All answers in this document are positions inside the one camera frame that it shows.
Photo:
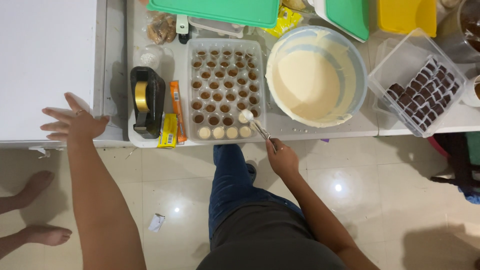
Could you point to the person's right hand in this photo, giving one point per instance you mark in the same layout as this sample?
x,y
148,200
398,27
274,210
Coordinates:
x,y
283,159

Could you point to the large translucent mixing bowl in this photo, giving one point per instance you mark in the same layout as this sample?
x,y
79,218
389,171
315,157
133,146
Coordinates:
x,y
360,63

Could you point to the white chest freezer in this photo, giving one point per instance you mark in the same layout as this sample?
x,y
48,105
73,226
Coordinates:
x,y
45,63

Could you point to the clear shallow plastic container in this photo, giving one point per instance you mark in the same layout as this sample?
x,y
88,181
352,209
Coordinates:
x,y
215,27

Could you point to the large green plastic lid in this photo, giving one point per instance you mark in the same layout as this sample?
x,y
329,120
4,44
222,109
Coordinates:
x,y
213,9

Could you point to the clear cup with white beads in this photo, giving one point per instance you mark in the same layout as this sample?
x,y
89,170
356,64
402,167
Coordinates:
x,y
150,58

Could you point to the dark wooden stool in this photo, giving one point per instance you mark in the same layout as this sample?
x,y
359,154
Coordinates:
x,y
459,161

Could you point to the person's right fingers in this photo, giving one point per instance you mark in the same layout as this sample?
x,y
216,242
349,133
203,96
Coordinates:
x,y
270,149

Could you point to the clear bag of cookies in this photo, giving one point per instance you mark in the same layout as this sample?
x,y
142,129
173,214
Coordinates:
x,y
161,29

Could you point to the white paper scrap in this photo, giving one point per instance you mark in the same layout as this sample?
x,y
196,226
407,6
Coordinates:
x,y
156,222

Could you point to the orange snack packet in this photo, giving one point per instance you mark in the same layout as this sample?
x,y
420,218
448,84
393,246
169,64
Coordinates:
x,y
176,108

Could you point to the person's left hand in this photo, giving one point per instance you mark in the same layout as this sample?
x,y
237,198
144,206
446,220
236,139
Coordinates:
x,y
80,127

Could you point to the small yellow snack packet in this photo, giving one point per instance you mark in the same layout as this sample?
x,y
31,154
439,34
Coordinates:
x,y
167,131

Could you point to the person's blue jeans leg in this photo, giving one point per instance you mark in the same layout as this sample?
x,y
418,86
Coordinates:
x,y
232,183

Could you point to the clear plastic box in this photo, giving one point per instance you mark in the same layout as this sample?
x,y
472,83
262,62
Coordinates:
x,y
401,62

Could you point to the white container with green lid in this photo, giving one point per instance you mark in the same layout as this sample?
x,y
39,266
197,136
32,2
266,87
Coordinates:
x,y
347,17

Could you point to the metal spoon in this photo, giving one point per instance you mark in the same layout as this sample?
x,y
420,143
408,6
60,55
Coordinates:
x,y
258,128

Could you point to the cream batter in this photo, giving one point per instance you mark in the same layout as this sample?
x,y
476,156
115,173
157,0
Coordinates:
x,y
305,82

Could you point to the yellow plastic container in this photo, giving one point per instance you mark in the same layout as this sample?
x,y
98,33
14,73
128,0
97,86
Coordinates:
x,y
407,15

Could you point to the gold tape roll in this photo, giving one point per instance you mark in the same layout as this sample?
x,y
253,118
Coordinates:
x,y
141,95

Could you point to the crumpled yellow wrapper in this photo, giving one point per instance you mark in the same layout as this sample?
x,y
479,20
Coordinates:
x,y
285,22

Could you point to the glass jar with brown contents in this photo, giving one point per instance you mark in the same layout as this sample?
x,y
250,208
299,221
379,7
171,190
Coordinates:
x,y
465,26

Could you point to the group of small dessert cups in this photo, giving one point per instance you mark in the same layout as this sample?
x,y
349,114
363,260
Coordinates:
x,y
225,90

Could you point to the person's dark grey shirt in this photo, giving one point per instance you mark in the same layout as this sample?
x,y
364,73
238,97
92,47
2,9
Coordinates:
x,y
266,243

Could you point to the clear plastic tray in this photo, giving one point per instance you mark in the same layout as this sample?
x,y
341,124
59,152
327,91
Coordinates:
x,y
188,93

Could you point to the rows of chocolate brownie pieces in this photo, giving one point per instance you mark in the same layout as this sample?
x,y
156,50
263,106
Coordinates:
x,y
423,93

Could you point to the blue cloth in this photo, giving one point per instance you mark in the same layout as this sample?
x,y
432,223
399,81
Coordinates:
x,y
471,195

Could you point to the black tape dispenser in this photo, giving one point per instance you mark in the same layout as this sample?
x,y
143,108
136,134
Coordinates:
x,y
152,86

